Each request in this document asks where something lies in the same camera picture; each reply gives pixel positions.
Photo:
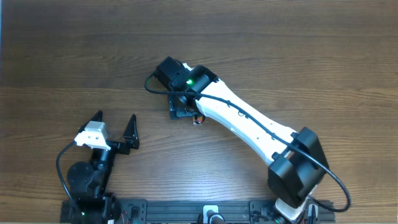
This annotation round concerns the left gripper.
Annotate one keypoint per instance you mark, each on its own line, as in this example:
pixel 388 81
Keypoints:
pixel 118 147

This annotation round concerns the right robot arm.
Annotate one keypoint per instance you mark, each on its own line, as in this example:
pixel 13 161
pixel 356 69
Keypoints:
pixel 242 118

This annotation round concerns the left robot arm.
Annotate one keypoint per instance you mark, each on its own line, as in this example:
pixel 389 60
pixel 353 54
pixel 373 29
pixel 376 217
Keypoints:
pixel 81 177

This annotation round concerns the white cube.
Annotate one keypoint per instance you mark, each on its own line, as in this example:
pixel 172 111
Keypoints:
pixel 197 123

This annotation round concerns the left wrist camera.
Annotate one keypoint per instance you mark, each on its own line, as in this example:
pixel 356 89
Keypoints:
pixel 91 135

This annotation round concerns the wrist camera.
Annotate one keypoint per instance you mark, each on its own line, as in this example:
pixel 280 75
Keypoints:
pixel 91 135
pixel 187 66

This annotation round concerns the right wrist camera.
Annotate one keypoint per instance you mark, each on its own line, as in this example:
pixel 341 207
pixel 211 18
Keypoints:
pixel 187 66

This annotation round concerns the mounting rail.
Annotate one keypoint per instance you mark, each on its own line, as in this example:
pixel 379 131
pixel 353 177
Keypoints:
pixel 177 211

